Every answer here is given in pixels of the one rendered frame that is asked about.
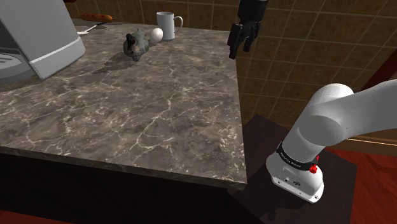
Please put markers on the white egg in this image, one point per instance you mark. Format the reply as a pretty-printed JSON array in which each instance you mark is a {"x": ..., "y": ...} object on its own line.
[{"x": 156, "y": 35}]

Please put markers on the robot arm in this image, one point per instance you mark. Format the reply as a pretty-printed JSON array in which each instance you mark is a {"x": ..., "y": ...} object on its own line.
[{"x": 313, "y": 130}]

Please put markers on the grey kitchen appliance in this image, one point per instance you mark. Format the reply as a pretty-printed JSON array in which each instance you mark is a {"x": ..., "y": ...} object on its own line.
[{"x": 46, "y": 37}]

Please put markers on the orange hot dog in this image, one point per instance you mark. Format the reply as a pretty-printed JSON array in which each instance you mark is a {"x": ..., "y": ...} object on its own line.
[{"x": 96, "y": 17}]

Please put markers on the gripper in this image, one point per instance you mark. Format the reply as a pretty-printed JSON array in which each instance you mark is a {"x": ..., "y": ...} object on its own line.
[{"x": 252, "y": 11}]

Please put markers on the grey-green hen figure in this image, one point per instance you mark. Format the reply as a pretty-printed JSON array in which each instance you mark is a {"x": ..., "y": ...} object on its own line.
[{"x": 138, "y": 43}]

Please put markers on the white mug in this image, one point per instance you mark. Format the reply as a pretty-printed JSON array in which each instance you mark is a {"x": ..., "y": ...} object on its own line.
[{"x": 165, "y": 26}]

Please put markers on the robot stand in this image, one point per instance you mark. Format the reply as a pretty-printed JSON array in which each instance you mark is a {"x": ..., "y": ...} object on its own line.
[{"x": 263, "y": 204}]

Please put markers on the white spatula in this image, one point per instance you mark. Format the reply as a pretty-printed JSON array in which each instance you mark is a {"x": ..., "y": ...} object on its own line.
[{"x": 90, "y": 28}]

